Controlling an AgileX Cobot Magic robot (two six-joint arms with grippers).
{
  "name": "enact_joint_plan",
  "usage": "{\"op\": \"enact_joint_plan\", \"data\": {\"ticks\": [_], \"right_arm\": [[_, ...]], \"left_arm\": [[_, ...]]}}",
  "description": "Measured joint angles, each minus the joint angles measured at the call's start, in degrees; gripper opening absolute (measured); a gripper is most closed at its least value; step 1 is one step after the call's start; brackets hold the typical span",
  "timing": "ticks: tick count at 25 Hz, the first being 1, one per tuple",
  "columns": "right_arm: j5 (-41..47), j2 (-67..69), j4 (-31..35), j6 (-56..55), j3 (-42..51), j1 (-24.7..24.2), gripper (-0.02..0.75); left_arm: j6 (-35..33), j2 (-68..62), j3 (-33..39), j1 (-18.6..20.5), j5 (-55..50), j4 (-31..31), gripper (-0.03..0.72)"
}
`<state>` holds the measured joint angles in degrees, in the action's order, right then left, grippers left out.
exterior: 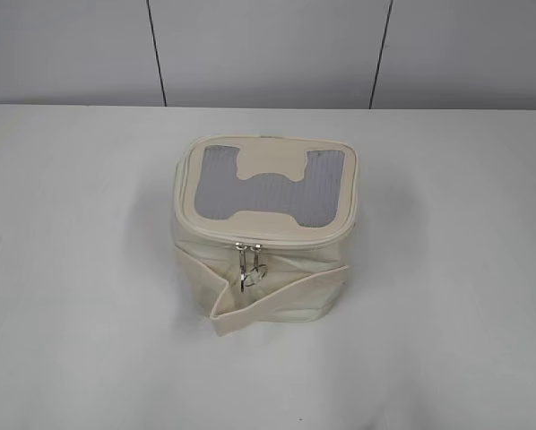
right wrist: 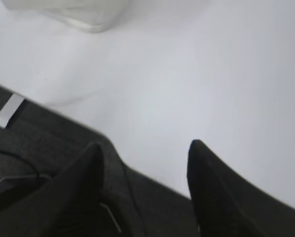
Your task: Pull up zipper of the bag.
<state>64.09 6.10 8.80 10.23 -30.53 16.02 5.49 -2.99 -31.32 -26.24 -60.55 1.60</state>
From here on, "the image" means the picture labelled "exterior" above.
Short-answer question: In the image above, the cream fabric zipper bag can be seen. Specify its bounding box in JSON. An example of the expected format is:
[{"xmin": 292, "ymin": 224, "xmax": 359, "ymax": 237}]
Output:
[{"xmin": 171, "ymin": 135, "xmax": 359, "ymax": 336}]

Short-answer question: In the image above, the silver zipper pull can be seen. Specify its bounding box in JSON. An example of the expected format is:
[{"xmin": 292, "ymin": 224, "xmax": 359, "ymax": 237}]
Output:
[
  {"xmin": 235, "ymin": 242, "xmax": 248, "ymax": 293},
  {"xmin": 246, "ymin": 244, "xmax": 267, "ymax": 288}
]

